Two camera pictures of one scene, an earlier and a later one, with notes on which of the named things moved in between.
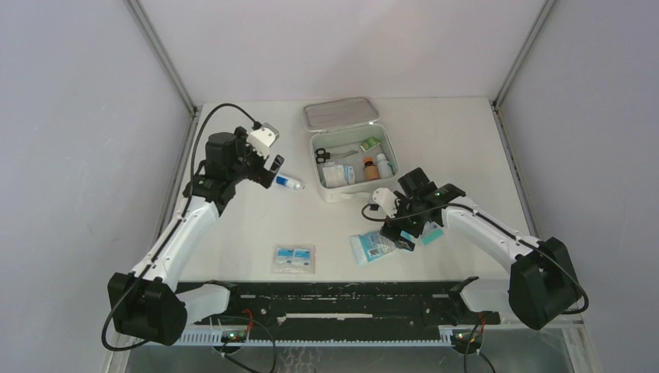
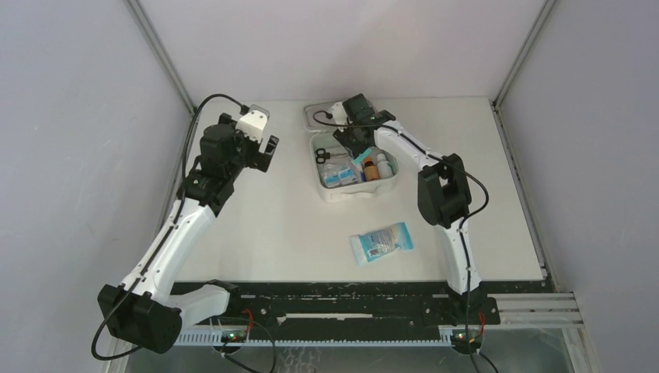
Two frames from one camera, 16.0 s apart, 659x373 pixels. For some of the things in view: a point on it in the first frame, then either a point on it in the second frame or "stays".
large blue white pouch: [368, 246] stays
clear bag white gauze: [334, 176] stays
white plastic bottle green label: [385, 169] stays
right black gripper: [394, 231] to [341, 135]
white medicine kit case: [352, 155] stays
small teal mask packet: [431, 231] to [361, 157]
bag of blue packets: [294, 259] to [346, 176]
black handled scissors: [322, 155] stays
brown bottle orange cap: [371, 171] stays
